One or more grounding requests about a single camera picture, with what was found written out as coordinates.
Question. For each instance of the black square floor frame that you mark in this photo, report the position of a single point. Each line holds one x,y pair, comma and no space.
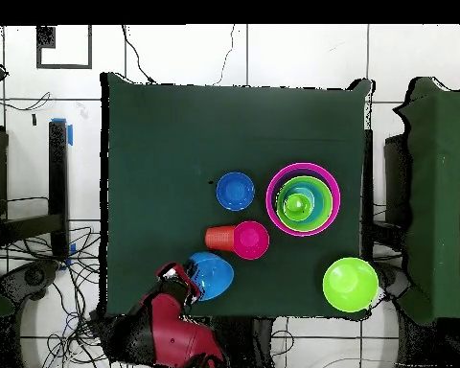
45,36

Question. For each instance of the orange cup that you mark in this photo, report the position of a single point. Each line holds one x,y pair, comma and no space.
219,238

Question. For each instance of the blue large bowl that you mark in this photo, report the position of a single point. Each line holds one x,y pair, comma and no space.
212,276

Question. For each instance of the lime green large bowl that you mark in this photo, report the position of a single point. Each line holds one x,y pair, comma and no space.
350,284
329,207

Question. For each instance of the turquoise bowl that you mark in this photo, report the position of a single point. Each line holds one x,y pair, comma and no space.
317,203

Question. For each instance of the black post stand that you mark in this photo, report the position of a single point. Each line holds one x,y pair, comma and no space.
58,184

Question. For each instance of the blue tape strip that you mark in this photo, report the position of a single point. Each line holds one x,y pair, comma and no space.
70,134

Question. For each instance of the purple shallow bowl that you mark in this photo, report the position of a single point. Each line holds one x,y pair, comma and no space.
275,191

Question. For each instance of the pink large bowl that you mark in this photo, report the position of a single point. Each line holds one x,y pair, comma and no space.
269,199

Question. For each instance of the black stand base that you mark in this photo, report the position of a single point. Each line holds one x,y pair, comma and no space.
34,276
393,278

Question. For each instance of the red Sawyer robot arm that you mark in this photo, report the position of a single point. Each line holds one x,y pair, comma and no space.
168,333

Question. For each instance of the dark green table cloth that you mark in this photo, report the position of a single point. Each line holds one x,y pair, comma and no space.
176,134

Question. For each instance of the lime green small cup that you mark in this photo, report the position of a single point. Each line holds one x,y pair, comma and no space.
297,205

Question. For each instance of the red small bowl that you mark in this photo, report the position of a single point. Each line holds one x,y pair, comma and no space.
252,240

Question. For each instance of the dark blue small bowl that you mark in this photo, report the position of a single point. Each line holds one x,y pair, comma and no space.
235,191

